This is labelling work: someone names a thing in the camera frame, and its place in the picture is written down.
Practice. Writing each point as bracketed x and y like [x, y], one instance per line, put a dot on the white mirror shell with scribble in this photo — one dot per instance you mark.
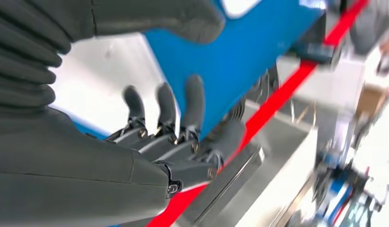
[238, 6]

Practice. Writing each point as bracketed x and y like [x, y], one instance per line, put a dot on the black stanchion post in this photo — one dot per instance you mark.
[310, 53]

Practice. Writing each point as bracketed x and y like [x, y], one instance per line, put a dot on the white table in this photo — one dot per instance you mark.
[332, 87]
[285, 188]

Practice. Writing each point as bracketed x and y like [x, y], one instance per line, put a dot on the blue steel shelf rack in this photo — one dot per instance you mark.
[238, 53]

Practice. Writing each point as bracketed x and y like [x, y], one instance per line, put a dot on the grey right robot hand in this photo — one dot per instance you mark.
[72, 175]

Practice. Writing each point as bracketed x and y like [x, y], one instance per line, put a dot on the red barrier belt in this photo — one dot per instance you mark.
[276, 94]

